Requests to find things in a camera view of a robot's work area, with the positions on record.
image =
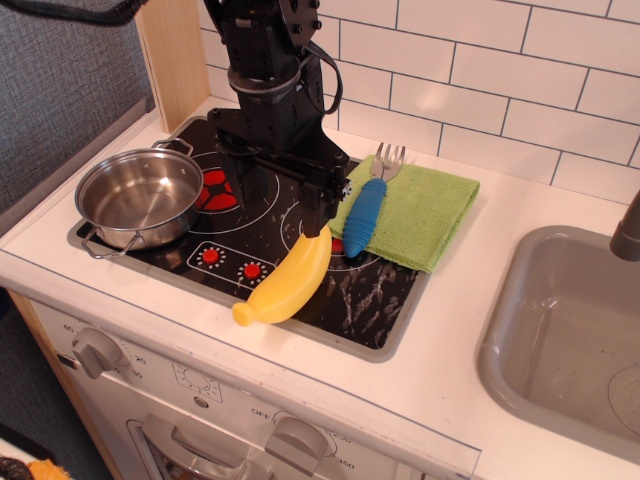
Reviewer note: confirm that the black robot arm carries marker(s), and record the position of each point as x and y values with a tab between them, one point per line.
275	71

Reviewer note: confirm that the black toy stovetop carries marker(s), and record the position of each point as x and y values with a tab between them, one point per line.
363	305

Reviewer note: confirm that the grey oven door handle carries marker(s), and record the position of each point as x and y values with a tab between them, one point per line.
178	454

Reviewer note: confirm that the orange fuzzy object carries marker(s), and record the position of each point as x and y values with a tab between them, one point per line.
47	470

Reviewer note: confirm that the stainless steel pot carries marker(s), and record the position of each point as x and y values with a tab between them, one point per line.
140	199

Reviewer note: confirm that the yellow plastic banana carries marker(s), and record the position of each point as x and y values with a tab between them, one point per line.
291	285

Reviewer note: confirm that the blue handled metal fork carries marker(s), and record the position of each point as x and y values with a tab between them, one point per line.
362	218

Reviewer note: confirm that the grey oven knob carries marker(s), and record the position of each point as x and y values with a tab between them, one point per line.
298	444
96	352

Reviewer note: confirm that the grey right oven knob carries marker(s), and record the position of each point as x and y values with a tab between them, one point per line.
298	444

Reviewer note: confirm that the grey plastic sink basin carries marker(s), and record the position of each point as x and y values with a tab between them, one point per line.
561	350

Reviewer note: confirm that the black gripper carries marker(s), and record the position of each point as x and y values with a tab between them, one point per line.
284	129

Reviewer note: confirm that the grey left oven knob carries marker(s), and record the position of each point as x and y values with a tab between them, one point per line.
96	352

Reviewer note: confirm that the green folded cloth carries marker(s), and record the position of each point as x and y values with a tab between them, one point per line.
420	215

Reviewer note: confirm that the grey faucet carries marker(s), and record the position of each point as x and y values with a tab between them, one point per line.
625	242

